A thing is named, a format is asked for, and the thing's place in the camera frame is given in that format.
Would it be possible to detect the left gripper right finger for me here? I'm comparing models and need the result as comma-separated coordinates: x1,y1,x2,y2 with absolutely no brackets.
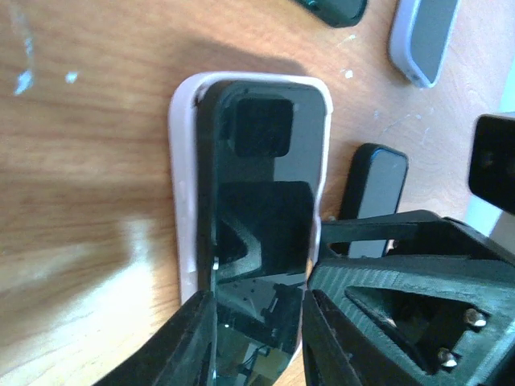
302,290,385,385

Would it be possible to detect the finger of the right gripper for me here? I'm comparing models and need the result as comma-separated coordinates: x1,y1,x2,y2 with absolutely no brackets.
319,210,447,257
307,257,504,377

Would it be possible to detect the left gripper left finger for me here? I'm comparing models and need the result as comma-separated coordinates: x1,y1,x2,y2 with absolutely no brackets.
96,291,216,385

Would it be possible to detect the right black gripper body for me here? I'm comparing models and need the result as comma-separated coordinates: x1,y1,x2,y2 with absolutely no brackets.
387,219,514,385

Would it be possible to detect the lavender phone case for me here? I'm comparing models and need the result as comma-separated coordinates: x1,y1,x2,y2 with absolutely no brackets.
388,0,462,89

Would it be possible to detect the white phone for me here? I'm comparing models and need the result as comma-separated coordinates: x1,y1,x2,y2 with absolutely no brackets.
410,0,459,88

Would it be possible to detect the black case with ring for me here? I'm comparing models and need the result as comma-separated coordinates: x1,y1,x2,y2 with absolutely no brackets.
296,0,368,28

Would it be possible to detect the dark green phone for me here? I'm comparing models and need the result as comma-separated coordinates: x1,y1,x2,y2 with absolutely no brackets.
304,0,320,12

